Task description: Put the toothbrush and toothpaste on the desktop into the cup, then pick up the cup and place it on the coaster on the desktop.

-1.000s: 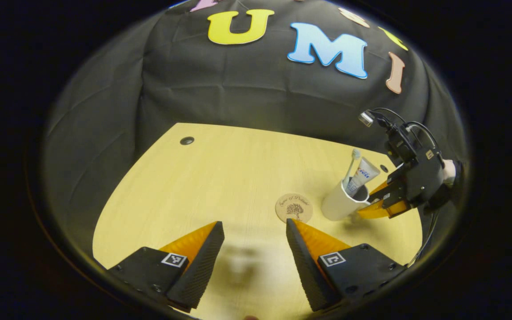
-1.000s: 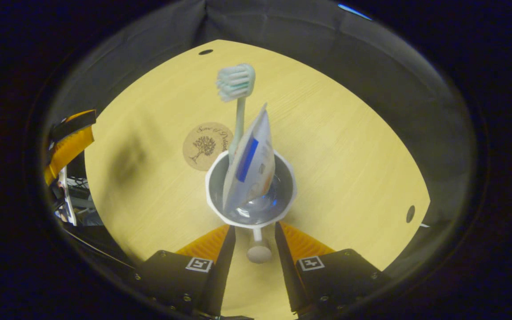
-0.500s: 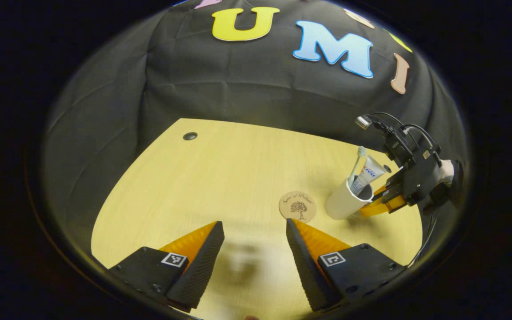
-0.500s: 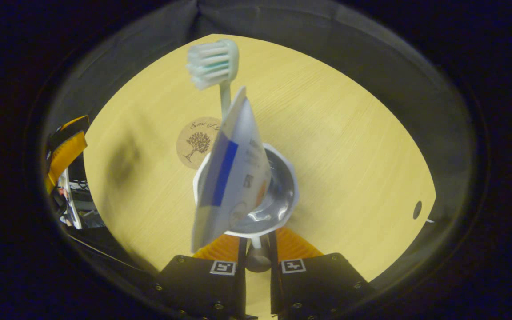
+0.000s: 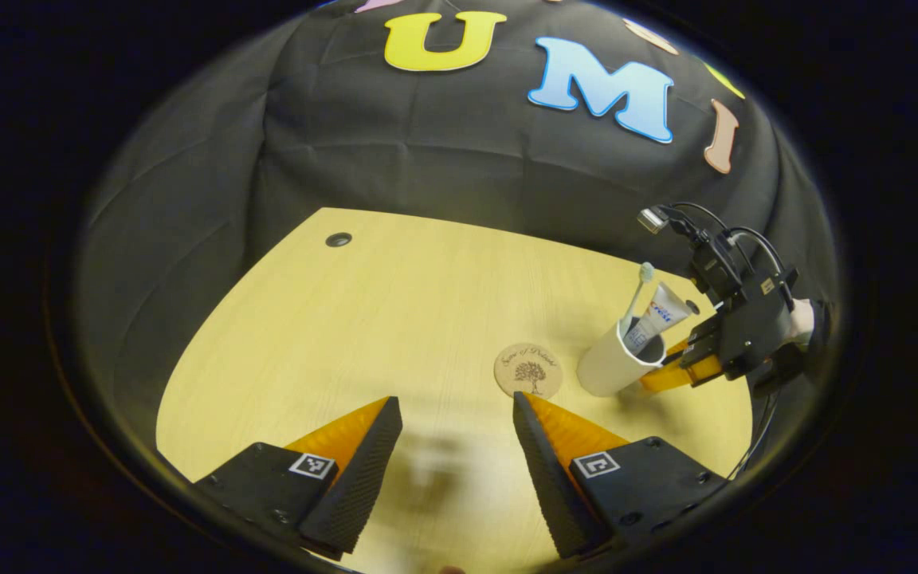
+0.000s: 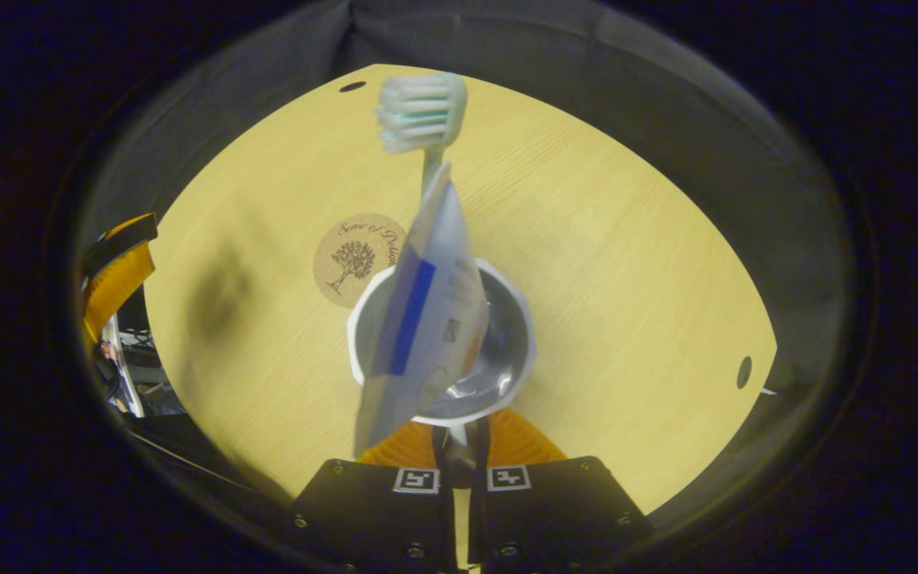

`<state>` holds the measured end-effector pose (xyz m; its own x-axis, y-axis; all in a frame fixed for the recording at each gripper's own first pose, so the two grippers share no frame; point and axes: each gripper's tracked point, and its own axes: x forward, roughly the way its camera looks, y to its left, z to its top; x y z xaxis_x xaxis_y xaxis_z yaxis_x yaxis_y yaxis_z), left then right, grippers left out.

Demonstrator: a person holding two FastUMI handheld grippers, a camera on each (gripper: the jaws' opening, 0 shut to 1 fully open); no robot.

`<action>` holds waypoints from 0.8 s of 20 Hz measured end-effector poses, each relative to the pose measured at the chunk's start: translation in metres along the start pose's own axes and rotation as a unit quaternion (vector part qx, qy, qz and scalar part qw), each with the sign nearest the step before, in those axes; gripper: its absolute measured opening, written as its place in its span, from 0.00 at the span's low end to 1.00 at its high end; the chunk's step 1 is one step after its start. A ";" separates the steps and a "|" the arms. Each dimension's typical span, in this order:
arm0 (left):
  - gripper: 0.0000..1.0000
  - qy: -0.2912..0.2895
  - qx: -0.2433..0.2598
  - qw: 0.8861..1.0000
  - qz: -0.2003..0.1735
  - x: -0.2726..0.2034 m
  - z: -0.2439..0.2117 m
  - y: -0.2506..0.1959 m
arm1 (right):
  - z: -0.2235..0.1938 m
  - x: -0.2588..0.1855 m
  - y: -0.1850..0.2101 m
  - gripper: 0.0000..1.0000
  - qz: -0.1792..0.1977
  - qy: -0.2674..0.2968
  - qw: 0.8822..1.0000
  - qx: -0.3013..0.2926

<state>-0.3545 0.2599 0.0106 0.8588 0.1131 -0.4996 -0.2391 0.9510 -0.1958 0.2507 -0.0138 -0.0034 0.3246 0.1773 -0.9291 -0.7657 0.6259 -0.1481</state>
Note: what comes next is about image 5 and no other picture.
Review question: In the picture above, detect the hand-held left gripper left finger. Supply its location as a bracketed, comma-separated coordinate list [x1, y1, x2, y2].
[192, 396, 404, 560]

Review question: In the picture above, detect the white toothbrush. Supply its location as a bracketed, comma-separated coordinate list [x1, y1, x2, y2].
[618, 263, 657, 336]

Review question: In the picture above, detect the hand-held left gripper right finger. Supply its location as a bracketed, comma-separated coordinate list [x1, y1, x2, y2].
[512, 391, 728, 559]

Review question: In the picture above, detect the round wooden coaster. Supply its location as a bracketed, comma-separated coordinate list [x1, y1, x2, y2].
[494, 343, 564, 399]

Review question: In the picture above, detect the white cup with wooden handle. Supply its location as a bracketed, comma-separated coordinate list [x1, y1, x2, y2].
[576, 315, 667, 398]

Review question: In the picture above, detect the black backdrop cloth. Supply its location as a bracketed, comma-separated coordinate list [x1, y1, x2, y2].
[76, 0, 838, 479]

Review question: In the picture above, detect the light wooden desktop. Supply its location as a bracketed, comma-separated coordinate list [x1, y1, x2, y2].
[156, 207, 755, 573]

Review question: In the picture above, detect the white toothpaste tube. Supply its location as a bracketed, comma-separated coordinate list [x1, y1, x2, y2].
[625, 283, 692, 356]

